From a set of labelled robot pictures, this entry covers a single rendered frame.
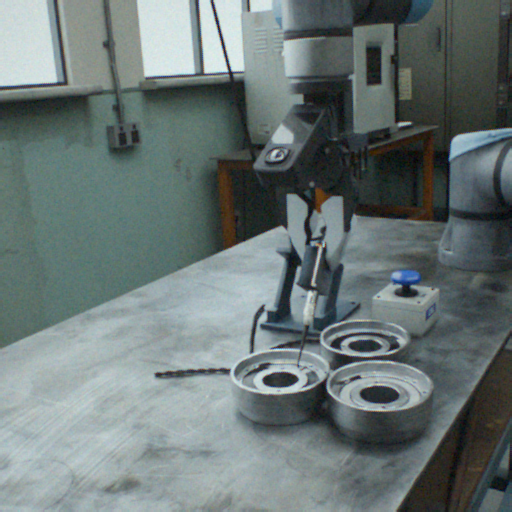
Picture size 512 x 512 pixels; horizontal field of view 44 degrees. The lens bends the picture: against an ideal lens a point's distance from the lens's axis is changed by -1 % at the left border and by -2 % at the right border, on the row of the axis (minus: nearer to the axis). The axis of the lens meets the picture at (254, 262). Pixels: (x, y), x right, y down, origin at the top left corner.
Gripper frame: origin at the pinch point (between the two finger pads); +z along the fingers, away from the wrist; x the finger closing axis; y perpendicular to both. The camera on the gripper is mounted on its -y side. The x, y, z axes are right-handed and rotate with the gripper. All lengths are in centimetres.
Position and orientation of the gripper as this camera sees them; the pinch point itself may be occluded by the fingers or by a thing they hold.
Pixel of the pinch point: (318, 261)
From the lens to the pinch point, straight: 73.1
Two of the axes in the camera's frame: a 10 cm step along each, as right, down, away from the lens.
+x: -8.6, -0.9, 5.0
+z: 0.6, 9.6, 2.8
